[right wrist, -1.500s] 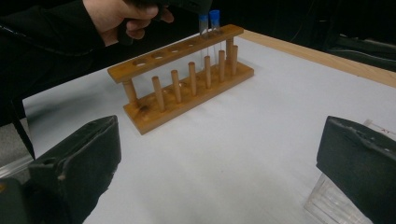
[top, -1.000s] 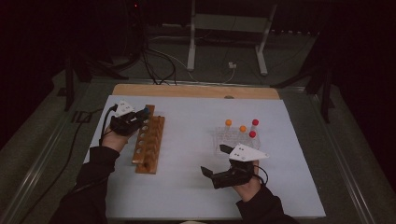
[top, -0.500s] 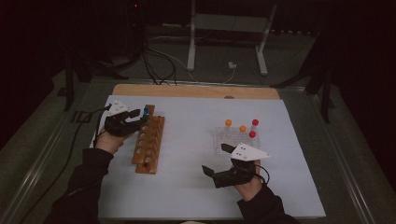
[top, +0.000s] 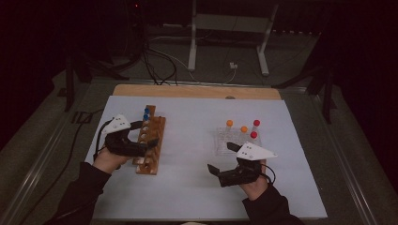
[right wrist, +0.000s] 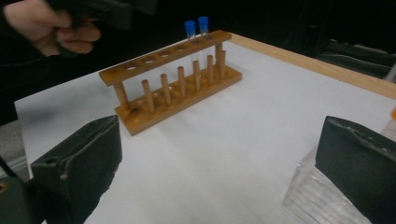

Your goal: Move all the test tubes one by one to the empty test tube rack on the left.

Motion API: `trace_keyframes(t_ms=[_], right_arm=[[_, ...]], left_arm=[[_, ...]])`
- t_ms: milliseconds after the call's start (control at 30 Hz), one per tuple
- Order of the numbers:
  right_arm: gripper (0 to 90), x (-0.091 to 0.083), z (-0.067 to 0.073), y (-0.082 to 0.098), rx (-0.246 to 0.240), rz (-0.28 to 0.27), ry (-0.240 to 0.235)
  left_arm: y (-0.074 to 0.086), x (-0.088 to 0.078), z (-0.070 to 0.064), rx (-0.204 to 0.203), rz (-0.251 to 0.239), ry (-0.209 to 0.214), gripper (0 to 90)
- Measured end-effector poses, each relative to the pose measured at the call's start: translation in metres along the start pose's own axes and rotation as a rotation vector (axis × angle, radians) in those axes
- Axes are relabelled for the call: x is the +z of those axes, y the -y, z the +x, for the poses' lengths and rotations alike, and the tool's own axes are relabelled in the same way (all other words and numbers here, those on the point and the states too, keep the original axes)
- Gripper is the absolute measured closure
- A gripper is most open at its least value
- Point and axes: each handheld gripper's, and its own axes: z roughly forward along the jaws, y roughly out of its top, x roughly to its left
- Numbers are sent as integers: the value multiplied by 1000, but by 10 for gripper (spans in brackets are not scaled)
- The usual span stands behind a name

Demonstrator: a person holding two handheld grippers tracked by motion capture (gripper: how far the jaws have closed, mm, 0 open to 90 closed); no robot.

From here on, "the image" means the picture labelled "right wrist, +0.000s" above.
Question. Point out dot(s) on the black metal stand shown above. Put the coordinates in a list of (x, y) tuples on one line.
[(358, 59)]

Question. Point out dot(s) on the metal floor rail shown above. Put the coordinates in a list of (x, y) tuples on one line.
[(15, 162)]

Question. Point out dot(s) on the blue-capped test tube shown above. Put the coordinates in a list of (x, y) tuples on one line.
[(190, 26), (203, 22)]

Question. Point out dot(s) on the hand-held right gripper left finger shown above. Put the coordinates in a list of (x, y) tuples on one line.
[(81, 168)]

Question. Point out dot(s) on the wooden test tube rack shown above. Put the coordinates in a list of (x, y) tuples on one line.
[(174, 99)]

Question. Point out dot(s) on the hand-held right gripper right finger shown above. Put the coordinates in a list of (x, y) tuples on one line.
[(358, 168)]

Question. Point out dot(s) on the orange-capped test tube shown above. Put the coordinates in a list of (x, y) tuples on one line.
[(394, 114)]

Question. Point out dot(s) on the clear plastic test tube rack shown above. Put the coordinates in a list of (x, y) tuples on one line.
[(311, 199)]

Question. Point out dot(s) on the white table mat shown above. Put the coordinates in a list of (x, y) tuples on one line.
[(233, 140)]

